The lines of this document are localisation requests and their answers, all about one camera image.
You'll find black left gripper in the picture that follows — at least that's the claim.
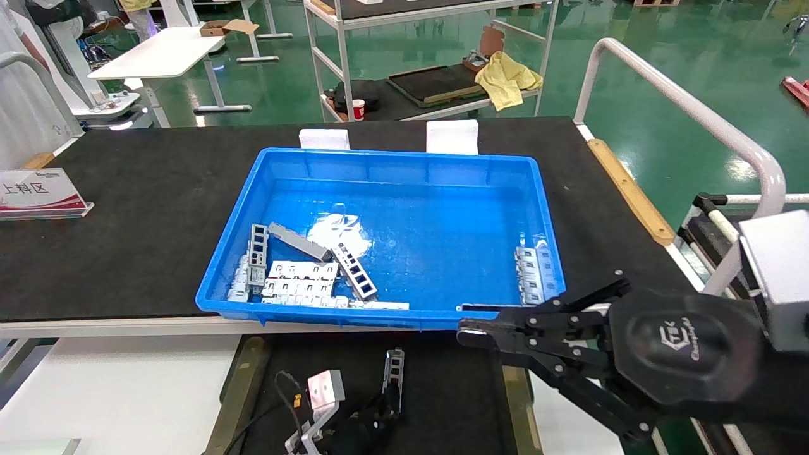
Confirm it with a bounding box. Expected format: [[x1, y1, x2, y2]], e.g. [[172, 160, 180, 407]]
[[324, 382, 405, 455]]

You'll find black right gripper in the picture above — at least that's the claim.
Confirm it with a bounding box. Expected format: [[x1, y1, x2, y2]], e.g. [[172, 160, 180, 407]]
[[457, 274, 809, 444]]

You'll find grey slotted metal bracket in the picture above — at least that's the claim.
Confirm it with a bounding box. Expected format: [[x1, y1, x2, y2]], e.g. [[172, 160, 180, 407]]
[[383, 347, 405, 413]]

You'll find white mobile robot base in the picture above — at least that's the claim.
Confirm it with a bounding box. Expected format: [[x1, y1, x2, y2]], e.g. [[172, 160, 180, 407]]
[[70, 90, 151, 131]]

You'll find black conveyor container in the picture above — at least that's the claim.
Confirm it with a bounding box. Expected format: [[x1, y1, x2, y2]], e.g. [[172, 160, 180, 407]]
[[202, 330, 538, 455]]

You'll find white ribbed metal part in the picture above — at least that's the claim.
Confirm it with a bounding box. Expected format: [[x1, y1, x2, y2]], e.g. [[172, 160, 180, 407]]
[[534, 235, 558, 299], [515, 246, 545, 306]]

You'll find small white curved metal part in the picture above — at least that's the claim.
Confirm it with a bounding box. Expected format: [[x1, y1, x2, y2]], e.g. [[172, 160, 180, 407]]
[[228, 253, 252, 303]]

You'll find long thin white metal strip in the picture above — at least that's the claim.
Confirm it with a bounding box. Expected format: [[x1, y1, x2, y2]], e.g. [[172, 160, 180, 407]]
[[261, 295, 410, 311]]

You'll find white notched metal plate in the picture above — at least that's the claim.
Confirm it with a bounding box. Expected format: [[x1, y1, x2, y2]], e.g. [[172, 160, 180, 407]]
[[270, 260, 339, 281], [262, 278, 336, 298]]

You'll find long wooden edge strip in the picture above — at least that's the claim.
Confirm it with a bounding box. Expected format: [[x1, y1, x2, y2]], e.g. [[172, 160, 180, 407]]
[[588, 139, 676, 246]]

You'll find plain grey metal bar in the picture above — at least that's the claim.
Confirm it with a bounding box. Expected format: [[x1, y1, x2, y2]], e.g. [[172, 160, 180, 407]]
[[268, 222, 334, 263]]

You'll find blue plastic bin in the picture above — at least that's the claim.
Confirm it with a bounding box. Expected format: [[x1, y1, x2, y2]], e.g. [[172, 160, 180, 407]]
[[195, 147, 568, 331]]

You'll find large white foam block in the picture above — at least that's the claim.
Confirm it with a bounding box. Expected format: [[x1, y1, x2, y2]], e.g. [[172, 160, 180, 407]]
[[426, 120, 480, 155]]

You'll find small white foam block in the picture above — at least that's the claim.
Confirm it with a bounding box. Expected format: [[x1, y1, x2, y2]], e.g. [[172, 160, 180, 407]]
[[299, 129, 351, 151]]

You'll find yellow cloth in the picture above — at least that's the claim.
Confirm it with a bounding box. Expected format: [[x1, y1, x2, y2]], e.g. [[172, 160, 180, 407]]
[[475, 51, 544, 112]]

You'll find black flat tray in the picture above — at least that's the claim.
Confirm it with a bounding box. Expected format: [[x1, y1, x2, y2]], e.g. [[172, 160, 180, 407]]
[[387, 64, 487, 108]]

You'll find black bag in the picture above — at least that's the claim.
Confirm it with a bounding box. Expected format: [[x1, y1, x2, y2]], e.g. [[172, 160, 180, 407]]
[[331, 80, 381, 113]]

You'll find small cardboard piece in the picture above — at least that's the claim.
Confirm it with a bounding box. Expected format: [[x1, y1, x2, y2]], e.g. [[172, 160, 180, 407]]
[[479, 25, 506, 59]]

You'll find white metal shelf rack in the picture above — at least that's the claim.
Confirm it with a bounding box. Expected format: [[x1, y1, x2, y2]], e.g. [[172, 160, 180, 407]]
[[303, 0, 560, 123]]

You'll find red floor object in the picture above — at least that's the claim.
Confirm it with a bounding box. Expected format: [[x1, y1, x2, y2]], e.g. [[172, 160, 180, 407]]
[[782, 76, 809, 112]]

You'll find red and white sign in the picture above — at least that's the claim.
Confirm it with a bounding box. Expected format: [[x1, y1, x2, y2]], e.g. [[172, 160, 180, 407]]
[[0, 168, 94, 220]]

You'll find open cardboard box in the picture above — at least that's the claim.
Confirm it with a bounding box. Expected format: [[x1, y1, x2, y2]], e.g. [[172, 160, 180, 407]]
[[200, 19, 260, 37]]

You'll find white table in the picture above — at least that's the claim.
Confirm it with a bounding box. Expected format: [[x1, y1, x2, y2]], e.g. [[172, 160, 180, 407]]
[[88, 27, 253, 114]]

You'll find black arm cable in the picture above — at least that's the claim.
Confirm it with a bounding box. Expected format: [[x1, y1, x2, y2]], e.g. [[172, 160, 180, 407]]
[[224, 370, 305, 455]]

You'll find white ladder-shaped metal bracket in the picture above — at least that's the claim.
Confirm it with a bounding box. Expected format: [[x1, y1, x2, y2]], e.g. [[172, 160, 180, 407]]
[[331, 243, 379, 300]]

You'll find black machine frame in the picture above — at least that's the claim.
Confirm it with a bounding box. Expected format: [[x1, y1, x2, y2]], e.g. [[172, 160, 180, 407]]
[[678, 193, 759, 298]]

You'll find grey ladder-shaped metal bracket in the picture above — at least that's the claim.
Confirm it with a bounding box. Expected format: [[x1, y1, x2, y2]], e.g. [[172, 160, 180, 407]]
[[247, 224, 270, 293]]

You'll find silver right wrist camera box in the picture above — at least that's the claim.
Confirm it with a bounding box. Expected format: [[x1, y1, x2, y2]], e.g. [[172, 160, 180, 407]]
[[738, 210, 809, 355]]

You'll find white tube guard rail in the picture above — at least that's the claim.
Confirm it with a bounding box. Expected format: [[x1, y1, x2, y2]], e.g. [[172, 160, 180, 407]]
[[573, 38, 788, 296]]

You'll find white table leg frame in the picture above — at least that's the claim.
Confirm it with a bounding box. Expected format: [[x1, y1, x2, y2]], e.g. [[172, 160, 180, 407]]
[[237, 0, 295, 64]]

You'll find grey tube guard rail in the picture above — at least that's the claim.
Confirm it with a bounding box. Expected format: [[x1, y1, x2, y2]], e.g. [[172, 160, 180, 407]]
[[0, 52, 84, 137]]

